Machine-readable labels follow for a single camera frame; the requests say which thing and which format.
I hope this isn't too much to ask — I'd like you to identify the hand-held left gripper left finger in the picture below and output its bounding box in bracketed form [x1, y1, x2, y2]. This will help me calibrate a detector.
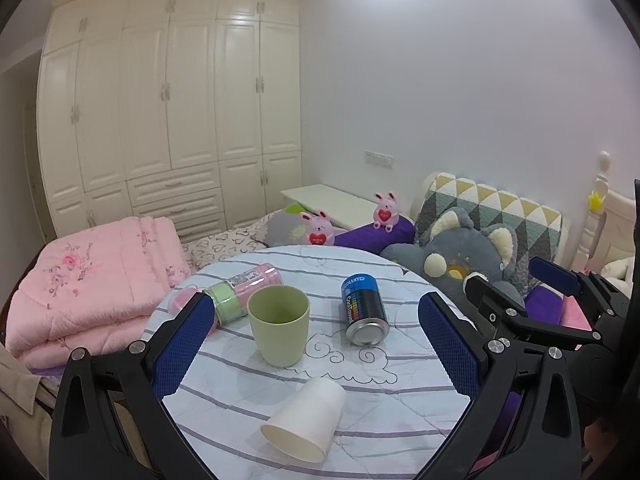
[48, 290, 221, 480]

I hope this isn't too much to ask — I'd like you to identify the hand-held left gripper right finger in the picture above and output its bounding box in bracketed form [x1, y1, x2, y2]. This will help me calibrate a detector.
[417, 291, 586, 480]

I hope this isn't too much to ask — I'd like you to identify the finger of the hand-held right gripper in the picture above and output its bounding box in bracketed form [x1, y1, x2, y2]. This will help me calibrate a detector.
[462, 272, 602, 350]
[529, 256, 629, 332]

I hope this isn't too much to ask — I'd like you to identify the white paper cup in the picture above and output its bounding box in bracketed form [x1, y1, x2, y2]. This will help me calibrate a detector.
[260, 376, 347, 464]

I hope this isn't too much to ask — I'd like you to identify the green plastic cup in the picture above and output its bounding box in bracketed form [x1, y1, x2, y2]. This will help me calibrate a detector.
[248, 285, 310, 367]

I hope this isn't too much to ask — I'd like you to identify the purple cushion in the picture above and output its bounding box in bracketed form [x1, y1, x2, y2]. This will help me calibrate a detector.
[524, 286, 567, 323]

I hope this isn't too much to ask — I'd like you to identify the pink round lid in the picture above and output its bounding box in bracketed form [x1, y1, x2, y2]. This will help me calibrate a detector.
[167, 287, 202, 319]

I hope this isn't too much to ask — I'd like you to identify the grey koala plush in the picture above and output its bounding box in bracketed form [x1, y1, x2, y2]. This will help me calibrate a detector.
[381, 206, 529, 312]

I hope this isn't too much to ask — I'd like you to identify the white bed headboard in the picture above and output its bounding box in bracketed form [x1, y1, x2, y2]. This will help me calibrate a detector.
[572, 150, 640, 282]

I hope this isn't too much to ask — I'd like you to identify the striped white tablecloth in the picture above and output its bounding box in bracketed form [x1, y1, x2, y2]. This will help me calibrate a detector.
[141, 245, 482, 480]

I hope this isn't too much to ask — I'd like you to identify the triangle pattern quilted cushion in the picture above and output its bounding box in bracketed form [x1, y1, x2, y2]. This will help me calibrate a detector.
[414, 172, 564, 297]

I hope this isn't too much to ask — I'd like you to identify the pink bottle with green cap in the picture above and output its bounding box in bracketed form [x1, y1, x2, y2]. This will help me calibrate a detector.
[202, 263, 284, 327]

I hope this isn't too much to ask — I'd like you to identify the dark can with blue top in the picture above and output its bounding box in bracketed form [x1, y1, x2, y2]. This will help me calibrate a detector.
[341, 273, 390, 346]

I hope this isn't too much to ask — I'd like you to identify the heart print bedsheet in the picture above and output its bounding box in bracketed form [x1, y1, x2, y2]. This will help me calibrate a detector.
[182, 212, 281, 276]

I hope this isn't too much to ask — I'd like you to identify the pink floral quilt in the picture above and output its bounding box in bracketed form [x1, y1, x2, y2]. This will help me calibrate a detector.
[7, 216, 192, 374]

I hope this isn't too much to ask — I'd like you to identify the purple pillow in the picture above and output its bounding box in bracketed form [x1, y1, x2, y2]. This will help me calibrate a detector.
[334, 220, 417, 256]

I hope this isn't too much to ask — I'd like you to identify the pink bunny plush with heart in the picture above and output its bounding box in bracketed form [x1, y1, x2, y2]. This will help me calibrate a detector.
[299, 210, 335, 247]
[372, 191, 400, 233]

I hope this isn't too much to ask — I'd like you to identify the grey flower pillow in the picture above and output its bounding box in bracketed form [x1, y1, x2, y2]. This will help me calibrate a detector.
[252, 205, 347, 249]

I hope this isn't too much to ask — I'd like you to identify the beige cloth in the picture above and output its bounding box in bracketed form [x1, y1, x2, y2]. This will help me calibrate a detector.
[0, 344, 57, 463]

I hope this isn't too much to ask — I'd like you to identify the white side table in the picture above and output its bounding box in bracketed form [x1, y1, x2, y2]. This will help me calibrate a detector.
[280, 183, 416, 231]

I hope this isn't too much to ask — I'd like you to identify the cream white wardrobe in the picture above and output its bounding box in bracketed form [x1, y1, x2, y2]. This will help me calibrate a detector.
[36, 0, 304, 242]

